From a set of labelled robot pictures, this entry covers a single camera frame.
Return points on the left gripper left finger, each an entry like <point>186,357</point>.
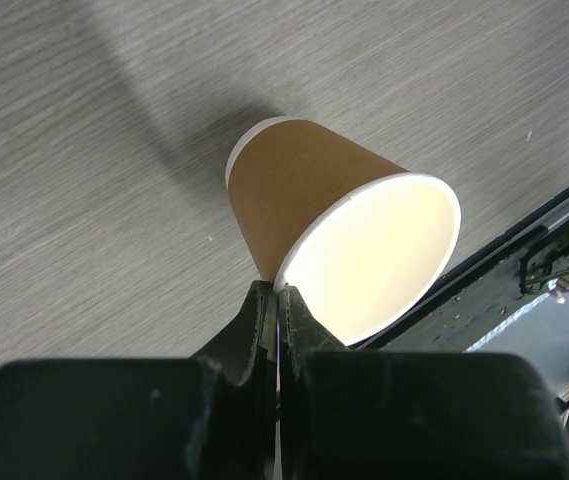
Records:
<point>245,349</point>

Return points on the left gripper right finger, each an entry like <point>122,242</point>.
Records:
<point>299,333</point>

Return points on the brown paper coffee cup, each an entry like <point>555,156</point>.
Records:
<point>361,238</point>

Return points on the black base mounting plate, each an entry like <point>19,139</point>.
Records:
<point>512,297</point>

